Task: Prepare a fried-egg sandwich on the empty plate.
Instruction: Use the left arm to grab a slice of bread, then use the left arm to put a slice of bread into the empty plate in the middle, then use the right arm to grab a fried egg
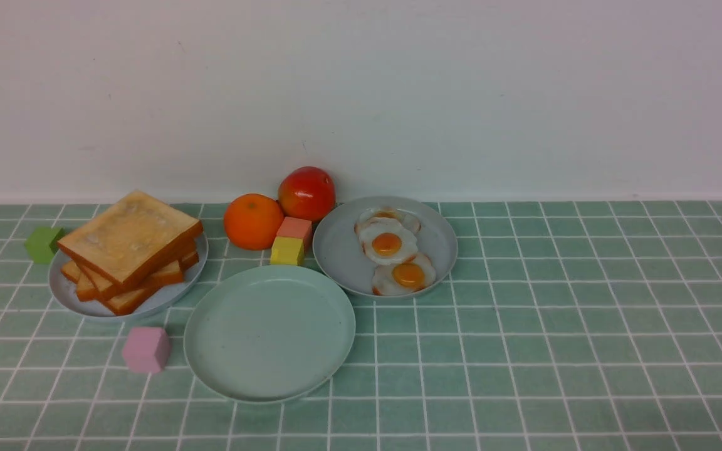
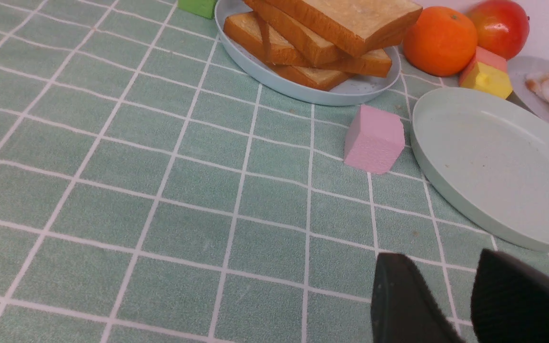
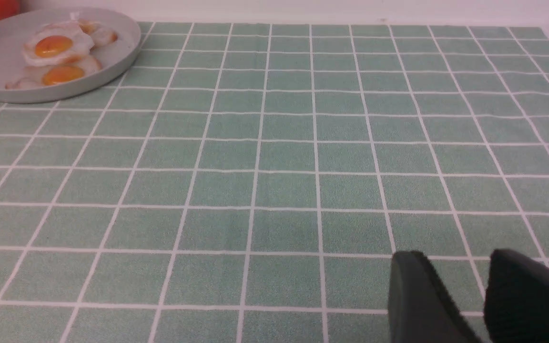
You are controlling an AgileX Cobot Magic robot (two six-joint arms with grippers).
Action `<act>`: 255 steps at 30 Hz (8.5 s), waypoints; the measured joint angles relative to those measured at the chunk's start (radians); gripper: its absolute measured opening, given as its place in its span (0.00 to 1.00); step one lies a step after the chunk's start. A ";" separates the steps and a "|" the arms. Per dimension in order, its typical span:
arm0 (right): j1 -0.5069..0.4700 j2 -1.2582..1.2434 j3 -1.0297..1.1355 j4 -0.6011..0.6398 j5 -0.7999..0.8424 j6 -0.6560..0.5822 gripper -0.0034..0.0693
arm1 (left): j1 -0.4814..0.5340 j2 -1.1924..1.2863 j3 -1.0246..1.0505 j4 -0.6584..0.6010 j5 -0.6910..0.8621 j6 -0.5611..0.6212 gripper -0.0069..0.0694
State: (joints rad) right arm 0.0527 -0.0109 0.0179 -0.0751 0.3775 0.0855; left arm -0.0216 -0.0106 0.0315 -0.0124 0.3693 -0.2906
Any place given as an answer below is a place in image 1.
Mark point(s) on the pink cube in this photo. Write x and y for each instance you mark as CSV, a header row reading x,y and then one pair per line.
x,y
147,349

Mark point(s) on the red apple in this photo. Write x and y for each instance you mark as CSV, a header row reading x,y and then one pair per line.
x,y
307,193

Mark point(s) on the green empty front plate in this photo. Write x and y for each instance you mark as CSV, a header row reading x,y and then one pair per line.
x,y
270,334

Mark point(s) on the orange fruit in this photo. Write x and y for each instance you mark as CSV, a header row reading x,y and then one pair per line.
x,y
252,221

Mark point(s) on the pink-orange cube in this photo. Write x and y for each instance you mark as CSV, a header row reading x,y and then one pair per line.
x,y
297,228

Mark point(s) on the green cube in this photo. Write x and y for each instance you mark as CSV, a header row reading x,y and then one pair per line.
x,y
41,244

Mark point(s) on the fried egg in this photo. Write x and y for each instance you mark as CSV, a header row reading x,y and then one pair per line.
x,y
404,278
409,221
385,241

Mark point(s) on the grey bread plate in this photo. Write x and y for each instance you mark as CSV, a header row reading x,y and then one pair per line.
x,y
63,291

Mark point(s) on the grey egg plate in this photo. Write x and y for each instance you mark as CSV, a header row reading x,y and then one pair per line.
x,y
338,252

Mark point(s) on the yellow cube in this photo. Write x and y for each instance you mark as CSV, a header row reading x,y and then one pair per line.
x,y
287,251

